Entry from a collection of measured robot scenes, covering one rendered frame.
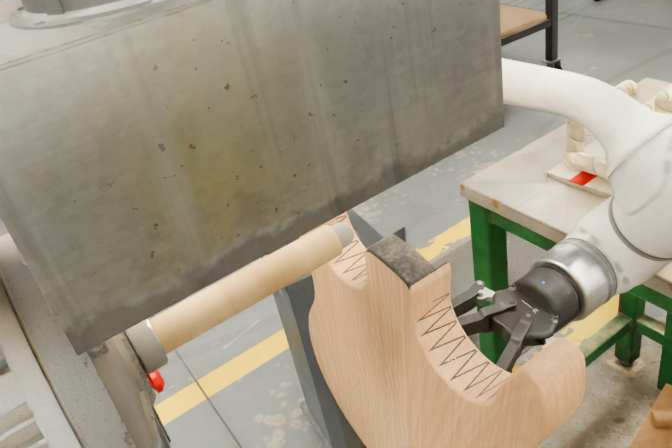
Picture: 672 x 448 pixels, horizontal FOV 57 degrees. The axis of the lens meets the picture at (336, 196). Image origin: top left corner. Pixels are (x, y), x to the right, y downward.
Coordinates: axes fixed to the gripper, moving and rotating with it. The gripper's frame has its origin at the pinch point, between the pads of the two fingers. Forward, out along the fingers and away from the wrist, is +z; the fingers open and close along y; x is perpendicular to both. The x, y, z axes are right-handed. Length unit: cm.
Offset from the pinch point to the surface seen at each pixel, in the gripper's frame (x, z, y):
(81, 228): 41.3, 25.0, -3.8
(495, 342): -58, -44, 26
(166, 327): 20.5, 21.9, 7.5
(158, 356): 19.6, 23.5, 6.1
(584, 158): -12, -59, 23
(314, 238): 20.6, 6.9, 8.1
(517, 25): -96, -235, 185
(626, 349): -102, -99, 21
